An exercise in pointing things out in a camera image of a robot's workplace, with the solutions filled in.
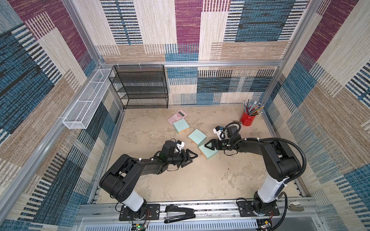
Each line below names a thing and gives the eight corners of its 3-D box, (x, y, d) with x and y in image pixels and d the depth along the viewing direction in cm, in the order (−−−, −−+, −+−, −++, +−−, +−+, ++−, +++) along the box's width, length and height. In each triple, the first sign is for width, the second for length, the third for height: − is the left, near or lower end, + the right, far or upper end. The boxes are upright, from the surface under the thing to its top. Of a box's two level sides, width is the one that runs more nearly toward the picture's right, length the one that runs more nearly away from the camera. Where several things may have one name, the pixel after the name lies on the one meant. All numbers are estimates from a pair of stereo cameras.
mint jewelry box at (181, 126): (178, 134, 104) (178, 132, 102) (172, 124, 110) (172, 123, 108) (190, 129, 107) (190, 127, 105) (183, 120, 112) (183, 118, 111)
